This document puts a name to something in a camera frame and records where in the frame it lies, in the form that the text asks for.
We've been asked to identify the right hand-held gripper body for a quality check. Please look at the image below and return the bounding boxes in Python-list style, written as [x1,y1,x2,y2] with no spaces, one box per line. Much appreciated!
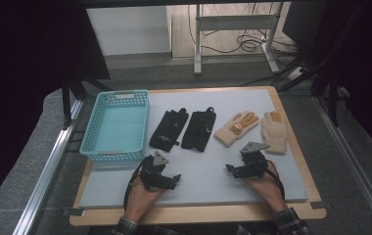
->
[237,141,271,179]

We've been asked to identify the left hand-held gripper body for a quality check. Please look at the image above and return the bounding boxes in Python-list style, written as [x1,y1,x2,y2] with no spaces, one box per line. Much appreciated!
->
[139,151,175,190]

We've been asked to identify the plain beige glove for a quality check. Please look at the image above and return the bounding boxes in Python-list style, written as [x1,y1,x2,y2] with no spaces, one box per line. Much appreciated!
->
[260,111,289,156]

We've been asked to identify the black glove with triangle mark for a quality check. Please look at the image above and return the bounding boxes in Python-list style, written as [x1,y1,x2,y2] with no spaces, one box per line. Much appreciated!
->
[148,108,190,153]

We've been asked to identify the black glove with loop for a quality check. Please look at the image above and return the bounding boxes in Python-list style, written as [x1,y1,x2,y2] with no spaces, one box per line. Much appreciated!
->
[180,107,217,153]

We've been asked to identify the teal plastic basket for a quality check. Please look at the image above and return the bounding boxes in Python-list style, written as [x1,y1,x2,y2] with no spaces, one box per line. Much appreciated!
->
[78,89,151,164]

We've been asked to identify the person's left hand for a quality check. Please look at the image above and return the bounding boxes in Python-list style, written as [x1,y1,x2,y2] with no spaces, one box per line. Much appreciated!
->
[123,175,166,223]

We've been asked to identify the person's right hand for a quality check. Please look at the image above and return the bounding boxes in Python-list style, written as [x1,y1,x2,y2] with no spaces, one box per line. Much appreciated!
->
[243,161,289,213]

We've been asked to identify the white foam mat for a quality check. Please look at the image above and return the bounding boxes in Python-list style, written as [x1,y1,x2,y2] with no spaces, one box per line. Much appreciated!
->
[79,89,309,210]

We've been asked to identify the beige glove with bear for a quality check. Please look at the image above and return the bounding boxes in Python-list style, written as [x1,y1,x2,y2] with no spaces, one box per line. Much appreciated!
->
[213,111,260,148]

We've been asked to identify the white power strip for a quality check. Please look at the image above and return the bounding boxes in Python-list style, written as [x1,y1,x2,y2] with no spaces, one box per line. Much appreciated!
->
[286,66,304,81]

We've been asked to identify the black stand legs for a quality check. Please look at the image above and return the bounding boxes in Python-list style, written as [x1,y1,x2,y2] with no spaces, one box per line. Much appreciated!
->
[60,74,112,129]
[273,55,347,128]

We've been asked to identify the white panel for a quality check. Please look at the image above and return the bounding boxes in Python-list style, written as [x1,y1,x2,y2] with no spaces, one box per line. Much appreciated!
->
[85,5,172,57]

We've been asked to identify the dark curtain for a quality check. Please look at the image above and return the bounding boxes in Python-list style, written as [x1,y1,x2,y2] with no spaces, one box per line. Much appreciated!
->
[0,0,112,216]
[281,0,372,163]

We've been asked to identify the left hand-held gripper black cable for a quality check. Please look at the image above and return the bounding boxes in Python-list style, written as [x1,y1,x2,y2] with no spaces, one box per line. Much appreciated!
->
[122,158,148,211]

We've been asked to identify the hand-held gripper black cable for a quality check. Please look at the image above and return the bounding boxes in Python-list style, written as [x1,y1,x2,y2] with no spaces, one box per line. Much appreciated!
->
[264,161,287,202]
[122,158,148,211]

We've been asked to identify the right hand-held gripper black cable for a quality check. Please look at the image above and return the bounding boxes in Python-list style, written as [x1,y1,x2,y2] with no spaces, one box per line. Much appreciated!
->
[264,161,287,202]

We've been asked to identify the grey table bracket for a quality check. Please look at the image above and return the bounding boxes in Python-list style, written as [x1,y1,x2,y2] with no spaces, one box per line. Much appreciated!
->
[309,200,334,211]
[63,208,86,217]

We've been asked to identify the aluminium rail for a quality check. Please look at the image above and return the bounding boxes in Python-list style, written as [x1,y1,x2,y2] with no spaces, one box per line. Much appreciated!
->
[312,95,372,235]
[12,99,84,235]

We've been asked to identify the black floor cables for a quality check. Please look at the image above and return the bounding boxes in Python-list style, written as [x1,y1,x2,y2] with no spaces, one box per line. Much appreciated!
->
[187,2,301,67]

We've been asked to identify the white metal desk frame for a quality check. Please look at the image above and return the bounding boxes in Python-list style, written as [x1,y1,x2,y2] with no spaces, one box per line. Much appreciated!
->
[193,2,282,77]

